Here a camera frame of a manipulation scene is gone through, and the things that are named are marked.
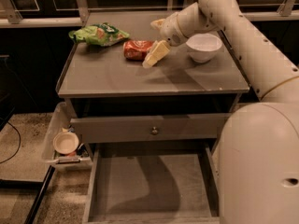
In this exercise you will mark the grey top drawer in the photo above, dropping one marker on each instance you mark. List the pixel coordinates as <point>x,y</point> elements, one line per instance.
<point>138,128</point>

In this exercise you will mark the metal railing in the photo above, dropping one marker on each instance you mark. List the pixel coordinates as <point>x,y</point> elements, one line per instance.
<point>40,16</point>

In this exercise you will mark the brass drawer knob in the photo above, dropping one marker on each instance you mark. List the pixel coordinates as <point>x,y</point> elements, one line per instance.
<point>154,130</point>

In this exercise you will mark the black frame on floor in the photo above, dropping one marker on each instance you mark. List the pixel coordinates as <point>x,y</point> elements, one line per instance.
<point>35,188</point>

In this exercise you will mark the small white bowl in bin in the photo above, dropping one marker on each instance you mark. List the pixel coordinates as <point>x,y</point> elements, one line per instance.
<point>65,142</point>

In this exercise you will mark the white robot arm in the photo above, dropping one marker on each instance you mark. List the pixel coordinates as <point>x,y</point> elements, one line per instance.
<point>259,144</point>

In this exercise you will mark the green chip bag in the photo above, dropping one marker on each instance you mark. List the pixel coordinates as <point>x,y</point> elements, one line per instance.
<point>103,35</point>

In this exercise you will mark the red coke can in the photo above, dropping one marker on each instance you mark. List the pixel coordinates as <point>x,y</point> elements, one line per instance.
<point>136,49</point>

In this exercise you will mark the grey open middle drawer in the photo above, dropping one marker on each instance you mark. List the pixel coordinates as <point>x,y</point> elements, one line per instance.
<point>152,184</point>

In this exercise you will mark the grey drawer cabinet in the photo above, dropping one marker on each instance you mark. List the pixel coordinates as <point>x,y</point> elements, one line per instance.
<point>100,82</point>

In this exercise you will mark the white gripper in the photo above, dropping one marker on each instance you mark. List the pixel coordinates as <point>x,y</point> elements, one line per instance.
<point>169,29</point>

